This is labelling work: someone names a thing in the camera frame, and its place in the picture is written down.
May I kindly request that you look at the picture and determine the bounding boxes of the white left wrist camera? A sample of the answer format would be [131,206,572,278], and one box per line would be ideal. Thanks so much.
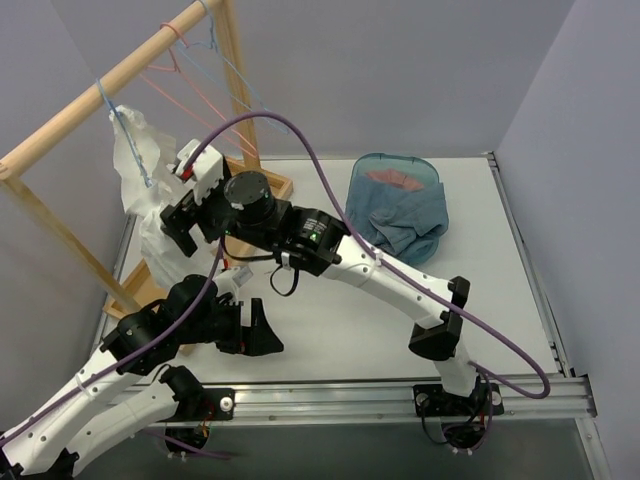
[213,265,253,303]

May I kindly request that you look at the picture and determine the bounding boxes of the blue wire hanger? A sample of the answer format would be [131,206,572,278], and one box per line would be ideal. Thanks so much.
[95,78,152,188]
[191,1,270,115]

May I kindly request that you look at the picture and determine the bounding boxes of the pink ruffled skirt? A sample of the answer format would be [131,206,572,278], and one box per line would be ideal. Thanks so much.
[366,169,424,192]

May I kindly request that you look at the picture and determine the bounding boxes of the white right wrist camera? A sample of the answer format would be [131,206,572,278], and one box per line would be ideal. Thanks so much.
[173,139,225,206]

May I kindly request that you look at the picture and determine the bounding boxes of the blue denim skirt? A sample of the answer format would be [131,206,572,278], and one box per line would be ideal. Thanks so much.
[345,176,449,266]

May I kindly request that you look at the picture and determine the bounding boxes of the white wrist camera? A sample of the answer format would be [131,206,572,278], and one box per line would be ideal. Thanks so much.
[213,265,253,303]
[173,139,225,206]

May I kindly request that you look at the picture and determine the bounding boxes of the white ruffled skirt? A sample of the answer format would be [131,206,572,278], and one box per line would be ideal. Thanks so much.
[109,105,197,290]

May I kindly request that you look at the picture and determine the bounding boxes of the teal plastic tray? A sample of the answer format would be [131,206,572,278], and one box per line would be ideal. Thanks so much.
[347,152,444,266]

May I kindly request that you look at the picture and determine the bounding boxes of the blue wire hanger front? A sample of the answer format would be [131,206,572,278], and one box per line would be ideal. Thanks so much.
[191,1,270,115]

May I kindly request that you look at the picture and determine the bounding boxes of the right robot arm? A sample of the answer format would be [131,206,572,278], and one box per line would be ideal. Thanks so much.
[160,171,480,413]

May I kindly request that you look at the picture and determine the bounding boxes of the pink wire hanger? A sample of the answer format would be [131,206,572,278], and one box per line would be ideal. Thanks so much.
[139,47,258,160]

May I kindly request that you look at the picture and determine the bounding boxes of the wooden clothes rack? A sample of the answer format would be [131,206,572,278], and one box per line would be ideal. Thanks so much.
[0,0,294,357]

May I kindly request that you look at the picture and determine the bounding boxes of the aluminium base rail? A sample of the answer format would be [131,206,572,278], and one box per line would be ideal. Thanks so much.
[152,378,597,427]

